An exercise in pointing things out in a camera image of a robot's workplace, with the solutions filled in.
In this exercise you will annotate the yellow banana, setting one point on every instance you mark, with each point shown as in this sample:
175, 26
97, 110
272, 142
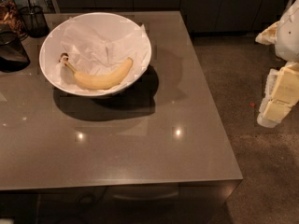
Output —
101, 82

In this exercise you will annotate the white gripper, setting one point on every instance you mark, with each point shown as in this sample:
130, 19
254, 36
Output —
288, 36

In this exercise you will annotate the black wire mesh cup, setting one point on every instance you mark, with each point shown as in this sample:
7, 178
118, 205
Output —
34, 21

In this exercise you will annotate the white paper lining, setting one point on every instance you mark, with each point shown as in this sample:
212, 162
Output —
94, 54

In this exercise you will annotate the black round pot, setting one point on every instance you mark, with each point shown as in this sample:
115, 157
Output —
13, 56

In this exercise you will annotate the dark glass container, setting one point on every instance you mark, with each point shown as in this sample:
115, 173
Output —
10, 16

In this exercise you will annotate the white bowl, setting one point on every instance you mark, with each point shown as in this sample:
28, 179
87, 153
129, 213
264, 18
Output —
109, 25

